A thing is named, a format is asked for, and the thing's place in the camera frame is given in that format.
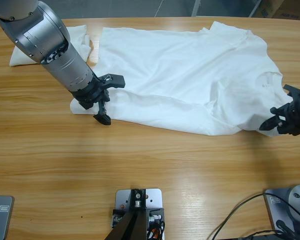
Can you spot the white T-shirt with black print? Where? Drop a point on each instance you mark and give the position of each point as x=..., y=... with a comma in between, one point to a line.
x=177, y=75

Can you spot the white metal leg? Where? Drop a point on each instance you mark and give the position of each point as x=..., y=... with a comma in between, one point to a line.
x=196, y=7
x=255, y=7

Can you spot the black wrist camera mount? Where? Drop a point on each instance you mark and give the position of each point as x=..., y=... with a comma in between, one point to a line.
x=117, y=81

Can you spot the dark camera post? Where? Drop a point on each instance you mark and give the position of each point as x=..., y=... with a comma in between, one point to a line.
x=132, y=225

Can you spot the folded white T-shirt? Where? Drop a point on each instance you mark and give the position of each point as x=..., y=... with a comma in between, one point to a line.
x=78, y=37

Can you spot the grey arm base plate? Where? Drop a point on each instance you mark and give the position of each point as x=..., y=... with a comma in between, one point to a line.
x=2, y=222
x=273, y=212

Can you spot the white mounting block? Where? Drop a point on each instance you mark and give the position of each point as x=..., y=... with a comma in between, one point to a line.
x=155, y=197

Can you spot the cardboard box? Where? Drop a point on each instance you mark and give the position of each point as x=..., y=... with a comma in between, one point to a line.
x=290, y=7

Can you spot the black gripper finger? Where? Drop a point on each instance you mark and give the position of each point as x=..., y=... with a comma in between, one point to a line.
x=271, y=123
x=279, y=110
x=107, y=96
x=103, y=116

